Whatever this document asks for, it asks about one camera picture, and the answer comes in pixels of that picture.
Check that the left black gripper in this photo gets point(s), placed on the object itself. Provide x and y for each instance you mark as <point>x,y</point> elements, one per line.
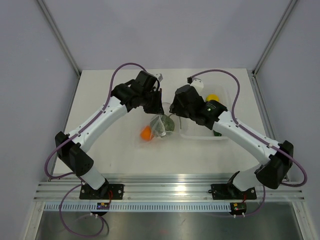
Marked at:
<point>158,108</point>

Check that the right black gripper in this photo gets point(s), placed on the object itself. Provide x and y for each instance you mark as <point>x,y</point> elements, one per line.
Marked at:
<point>175,107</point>

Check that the green netted melon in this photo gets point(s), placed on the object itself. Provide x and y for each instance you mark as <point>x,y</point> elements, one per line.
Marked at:
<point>161,124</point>

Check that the clear zip top bag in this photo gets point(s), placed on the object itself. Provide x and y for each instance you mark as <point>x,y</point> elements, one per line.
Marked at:
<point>146,121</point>

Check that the green cucumber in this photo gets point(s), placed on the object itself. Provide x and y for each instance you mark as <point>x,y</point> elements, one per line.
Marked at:
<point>216,134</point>

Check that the orange fruit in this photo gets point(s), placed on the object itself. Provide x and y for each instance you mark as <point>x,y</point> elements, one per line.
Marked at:
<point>146,134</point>

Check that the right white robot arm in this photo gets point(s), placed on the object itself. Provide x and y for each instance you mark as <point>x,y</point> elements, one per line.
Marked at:
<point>273,157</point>

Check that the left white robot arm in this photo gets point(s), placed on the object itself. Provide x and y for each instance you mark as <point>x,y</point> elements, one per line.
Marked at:
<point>72,148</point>

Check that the yellow lemon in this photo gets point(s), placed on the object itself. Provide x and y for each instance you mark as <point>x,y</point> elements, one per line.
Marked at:
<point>212,97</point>

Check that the right small circuit board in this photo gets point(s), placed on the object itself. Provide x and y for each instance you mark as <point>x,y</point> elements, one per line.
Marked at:
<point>240,207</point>

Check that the small circuit board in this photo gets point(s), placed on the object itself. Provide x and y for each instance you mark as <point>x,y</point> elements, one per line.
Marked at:
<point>103,205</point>
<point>240,207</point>

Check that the left small circuit board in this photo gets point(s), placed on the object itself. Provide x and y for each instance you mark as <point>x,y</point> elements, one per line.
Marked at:
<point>103,205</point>

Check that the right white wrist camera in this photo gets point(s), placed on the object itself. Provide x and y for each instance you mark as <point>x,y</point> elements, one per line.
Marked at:
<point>196,83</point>

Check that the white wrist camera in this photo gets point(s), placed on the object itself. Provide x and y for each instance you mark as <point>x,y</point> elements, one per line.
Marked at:
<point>196,83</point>
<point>159,76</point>

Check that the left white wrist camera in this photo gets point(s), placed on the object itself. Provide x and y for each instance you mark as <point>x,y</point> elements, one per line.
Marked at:
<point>159,76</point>

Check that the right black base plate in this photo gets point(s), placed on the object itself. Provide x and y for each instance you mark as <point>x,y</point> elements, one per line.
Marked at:
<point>223,191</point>

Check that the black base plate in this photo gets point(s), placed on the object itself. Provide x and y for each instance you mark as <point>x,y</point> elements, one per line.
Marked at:
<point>113,192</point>
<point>223,191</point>

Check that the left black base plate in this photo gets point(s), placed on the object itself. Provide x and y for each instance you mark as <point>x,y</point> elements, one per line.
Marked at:
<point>113,192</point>

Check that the left aluminium frame post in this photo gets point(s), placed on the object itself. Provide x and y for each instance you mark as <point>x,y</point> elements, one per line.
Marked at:
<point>44,9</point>

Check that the aluminium frame post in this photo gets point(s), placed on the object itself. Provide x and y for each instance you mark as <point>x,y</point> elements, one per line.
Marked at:
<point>284,19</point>
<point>44,9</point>

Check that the aluminium rail front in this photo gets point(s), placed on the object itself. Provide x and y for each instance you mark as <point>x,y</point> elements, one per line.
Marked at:
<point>139,188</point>

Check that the right aluminium frame post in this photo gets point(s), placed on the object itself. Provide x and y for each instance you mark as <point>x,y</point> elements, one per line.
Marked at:
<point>284,19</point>

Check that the white slotted cable duct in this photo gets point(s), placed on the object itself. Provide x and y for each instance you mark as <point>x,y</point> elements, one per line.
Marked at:
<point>219,207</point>

